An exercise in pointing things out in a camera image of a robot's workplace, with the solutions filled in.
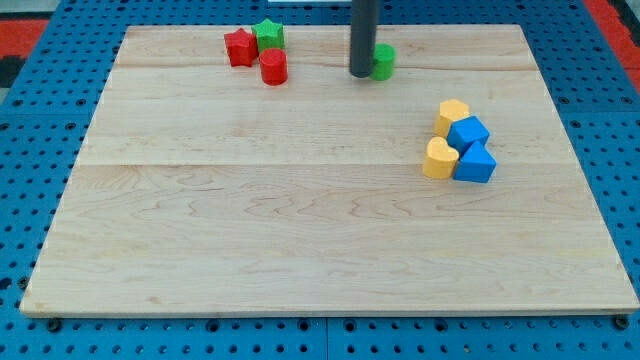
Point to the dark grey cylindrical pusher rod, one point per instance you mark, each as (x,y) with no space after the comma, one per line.
(363,27)

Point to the green circle block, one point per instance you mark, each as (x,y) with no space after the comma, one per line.
(384,62)

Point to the red circle block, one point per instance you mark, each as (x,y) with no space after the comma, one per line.
(273,66)

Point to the yellow hexagon block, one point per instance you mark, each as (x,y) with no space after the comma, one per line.
(450,111)

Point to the green star block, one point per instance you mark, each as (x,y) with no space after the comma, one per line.
(269,35)

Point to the red star block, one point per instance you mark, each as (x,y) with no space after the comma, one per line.
(241,47)

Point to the blue cube block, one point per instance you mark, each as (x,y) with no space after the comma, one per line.
(463,133)

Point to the yellow heart block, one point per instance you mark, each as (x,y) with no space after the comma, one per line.
(440,159)

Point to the blue triangle block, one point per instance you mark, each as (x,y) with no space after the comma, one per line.
(476,165)

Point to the light wooden board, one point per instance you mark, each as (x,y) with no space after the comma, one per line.
(201,192)

